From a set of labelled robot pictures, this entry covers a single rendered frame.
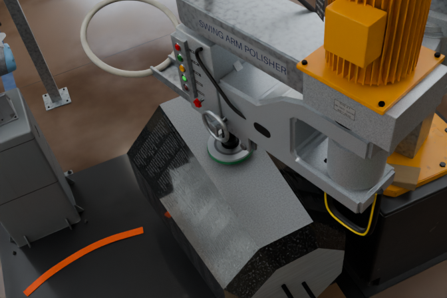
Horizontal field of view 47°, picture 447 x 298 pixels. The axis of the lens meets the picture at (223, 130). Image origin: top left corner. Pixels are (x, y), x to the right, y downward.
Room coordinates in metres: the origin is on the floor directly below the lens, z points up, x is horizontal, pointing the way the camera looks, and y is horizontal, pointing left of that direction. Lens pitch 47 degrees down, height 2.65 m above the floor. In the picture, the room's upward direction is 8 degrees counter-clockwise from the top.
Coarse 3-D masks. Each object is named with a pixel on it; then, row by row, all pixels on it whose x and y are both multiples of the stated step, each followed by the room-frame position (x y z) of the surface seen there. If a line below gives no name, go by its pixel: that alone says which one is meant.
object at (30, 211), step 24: (24, 120) 1.98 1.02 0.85; (0, 144) 1.84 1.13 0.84; (24, 144) 1.88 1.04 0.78; (48, 144) 2.23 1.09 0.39; (0, 168) 1.82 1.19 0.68; (24, 168) 1.86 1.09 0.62; (48, 168) 1.89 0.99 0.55; (0, 192) 1.80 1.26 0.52; (24, 192) 1.83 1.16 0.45; (48, 192) 1.87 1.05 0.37; (0, 216) 1.77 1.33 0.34; (24, 216) 1.81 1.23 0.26; (48, 216) 1.85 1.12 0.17; (72, 216) 1.89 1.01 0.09; (24, 240) 1.78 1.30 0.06
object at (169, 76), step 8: (168, 56) 1.96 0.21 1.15; (176, 64) 1.91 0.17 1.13; (160, 72) 1.90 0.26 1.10; (168, 72) 1.89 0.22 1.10; (176, 72) 1.88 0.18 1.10; (160, 80) 1.84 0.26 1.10; (168, 80) 1.78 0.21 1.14; (176, 80) 1.82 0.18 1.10; (176, 88) 1.74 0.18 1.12; (184, 96) 1.70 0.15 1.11; (232, 128) 1.45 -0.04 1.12; (240, 144) 1.36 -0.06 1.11; (256, 144) 1.35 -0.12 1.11
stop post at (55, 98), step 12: (12, 0) 3.08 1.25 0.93; (12, 12) 3.07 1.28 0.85; (24, 24) 3.08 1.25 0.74; (24, 36) 3.07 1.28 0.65; (36, 48) 3.08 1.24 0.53; (36, 60) 3.07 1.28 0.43; (48, 72) 3.08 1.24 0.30; (48, 84) 3.07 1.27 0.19; (48, 96) 3.15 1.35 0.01; (60, 96) 3.08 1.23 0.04; (48, 108) 3.00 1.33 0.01
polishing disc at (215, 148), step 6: (210, 138) 1.61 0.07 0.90; (210, 144) 1.57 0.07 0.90; (216, 144) 1.57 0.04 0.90; (210, 150) 1.54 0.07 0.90; (216, 150) 1.53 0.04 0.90; (222, 150) 1.53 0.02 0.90; (228, 150) 1.52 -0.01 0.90; (234, 150) 1.52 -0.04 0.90; (240, 150) 1.51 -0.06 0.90; (246, 150) 1.51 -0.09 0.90; (216, 156) 1.50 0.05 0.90; (222, 156) 1.49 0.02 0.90; (228, 156) 1.49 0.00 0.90; (234, 156) 1.48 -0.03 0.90; (240, 156) 1.48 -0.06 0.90
